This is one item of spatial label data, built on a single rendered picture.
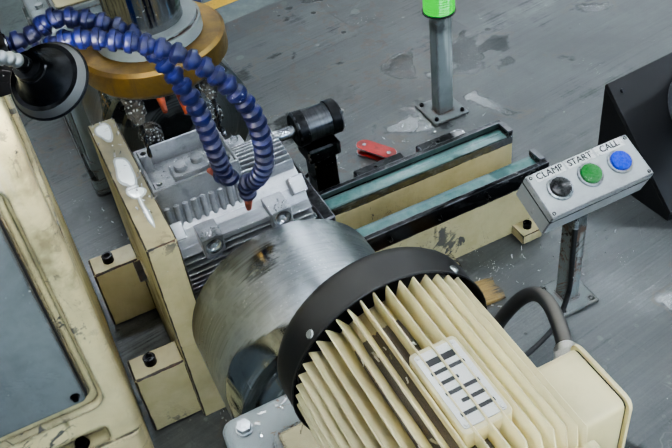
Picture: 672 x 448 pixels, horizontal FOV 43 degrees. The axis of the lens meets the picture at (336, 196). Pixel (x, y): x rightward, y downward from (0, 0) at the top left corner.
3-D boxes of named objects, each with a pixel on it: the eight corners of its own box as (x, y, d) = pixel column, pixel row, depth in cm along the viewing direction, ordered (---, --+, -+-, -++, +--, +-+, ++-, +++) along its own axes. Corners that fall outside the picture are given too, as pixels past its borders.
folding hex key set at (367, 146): (353, 154, 167) (352, 146, 166) (362, 144, 169) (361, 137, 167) (391, 166, 163) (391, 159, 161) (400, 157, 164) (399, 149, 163)
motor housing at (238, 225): (201, 328, 121) (170, 232, 109) (161, 248, 135) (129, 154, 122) (326, 273, 127) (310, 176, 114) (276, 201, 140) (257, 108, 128)
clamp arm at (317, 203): (254, 145, 139) (321, 237, 121) (251, 130, 137) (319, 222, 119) (274, 137, 140) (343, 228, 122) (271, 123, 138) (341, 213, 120)
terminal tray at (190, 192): (167, 234, 114) (153, 194, 110) (144, 190, 122) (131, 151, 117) (249, 201, 118) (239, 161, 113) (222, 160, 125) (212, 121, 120)
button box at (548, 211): (541, 235, 116) (553, 218, 112) (514, 193, 119) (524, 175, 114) (641, 190, 121) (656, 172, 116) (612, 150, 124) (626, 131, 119)
